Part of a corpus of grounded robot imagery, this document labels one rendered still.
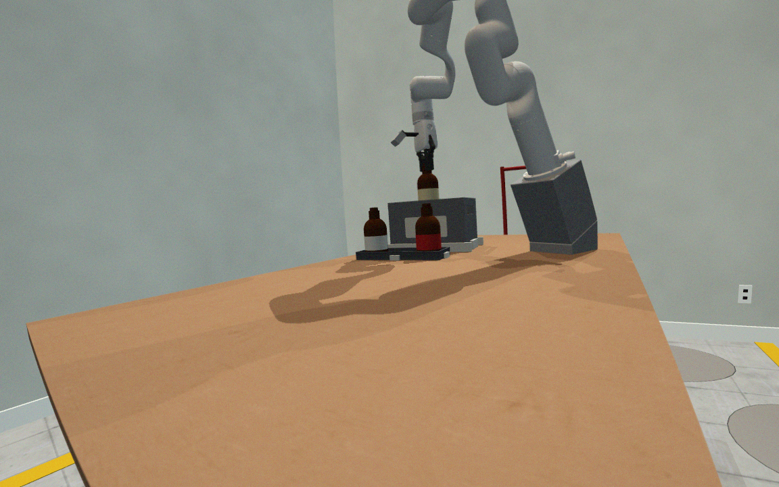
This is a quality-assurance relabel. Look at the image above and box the brown bottle with white label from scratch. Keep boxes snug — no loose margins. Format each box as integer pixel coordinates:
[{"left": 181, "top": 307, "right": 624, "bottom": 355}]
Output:
[{"left": 364, "top": 208, "right": 388, "bottom": 252}]

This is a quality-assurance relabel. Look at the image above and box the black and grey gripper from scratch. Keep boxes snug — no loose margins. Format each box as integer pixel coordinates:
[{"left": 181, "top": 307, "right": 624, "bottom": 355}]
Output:
[{"left": 412, "top": 119, "right": 438, "bottom": 172}]

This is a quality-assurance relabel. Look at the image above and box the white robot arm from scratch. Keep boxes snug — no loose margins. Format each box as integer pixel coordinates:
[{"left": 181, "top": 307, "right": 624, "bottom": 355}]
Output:
[{"left": 408, "top": 0, "right": 576, "bottom": 181}]

